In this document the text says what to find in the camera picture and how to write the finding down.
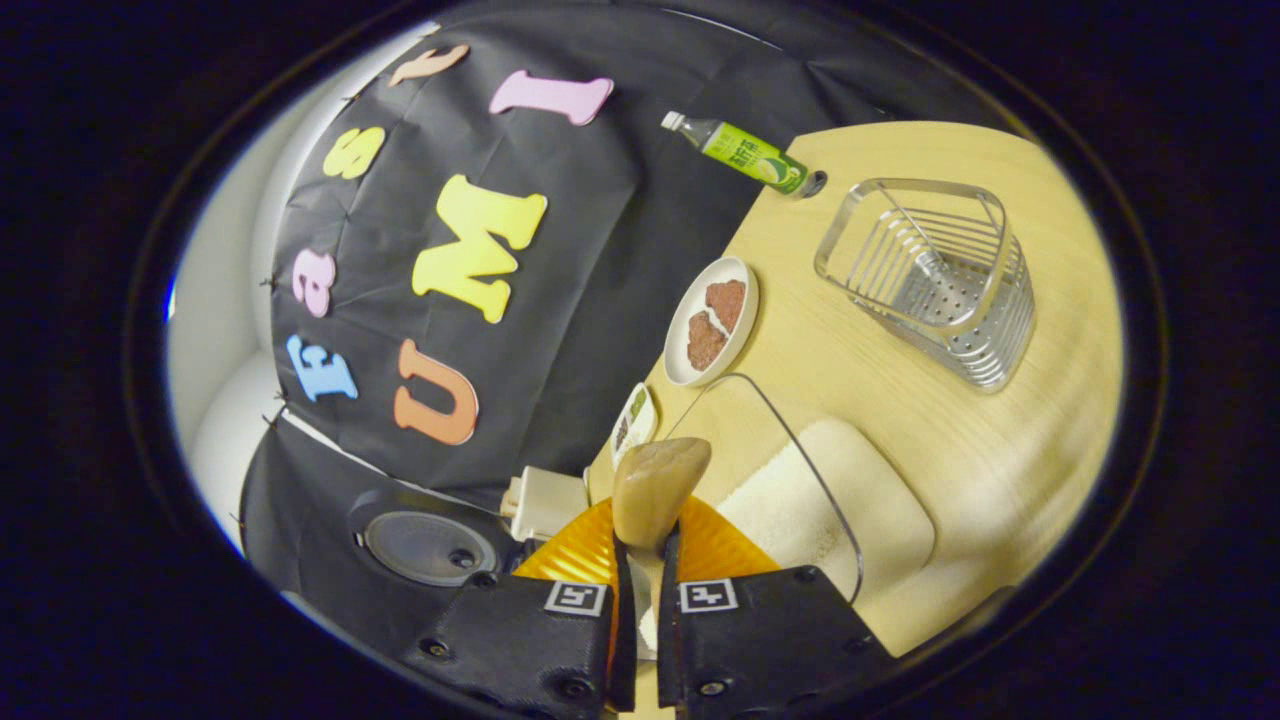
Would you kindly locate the clear box of white rice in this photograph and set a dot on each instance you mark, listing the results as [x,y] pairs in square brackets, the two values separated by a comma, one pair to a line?
[800,500]

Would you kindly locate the black backdrop cloth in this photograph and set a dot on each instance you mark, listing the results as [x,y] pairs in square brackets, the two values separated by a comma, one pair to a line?
[600,270]

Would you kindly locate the white toaster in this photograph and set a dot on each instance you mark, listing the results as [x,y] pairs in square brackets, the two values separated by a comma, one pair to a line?
[550,503]

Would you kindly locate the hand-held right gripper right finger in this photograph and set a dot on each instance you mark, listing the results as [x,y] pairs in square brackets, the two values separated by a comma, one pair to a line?
[667,650]

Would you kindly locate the wooden spoon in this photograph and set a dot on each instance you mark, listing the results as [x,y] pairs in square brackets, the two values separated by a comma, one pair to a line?
[655,490]

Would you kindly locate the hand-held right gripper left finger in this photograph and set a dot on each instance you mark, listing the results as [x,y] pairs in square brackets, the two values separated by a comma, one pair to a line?
[625,640]

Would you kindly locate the black silver rice cooker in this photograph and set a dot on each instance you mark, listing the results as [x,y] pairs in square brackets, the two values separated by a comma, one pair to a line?
[430,548]

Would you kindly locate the brown meat slice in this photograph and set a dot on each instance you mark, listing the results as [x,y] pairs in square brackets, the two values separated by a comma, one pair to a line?
[726,303]
[705,343]

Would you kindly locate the green drink bottle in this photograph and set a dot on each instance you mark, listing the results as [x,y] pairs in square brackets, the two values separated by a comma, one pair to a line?
[745,155]

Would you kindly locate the white round plate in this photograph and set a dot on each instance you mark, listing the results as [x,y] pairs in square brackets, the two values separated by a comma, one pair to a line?
[690,310]

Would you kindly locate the white condiment tray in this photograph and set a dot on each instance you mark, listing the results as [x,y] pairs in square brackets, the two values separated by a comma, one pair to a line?
[633,425]

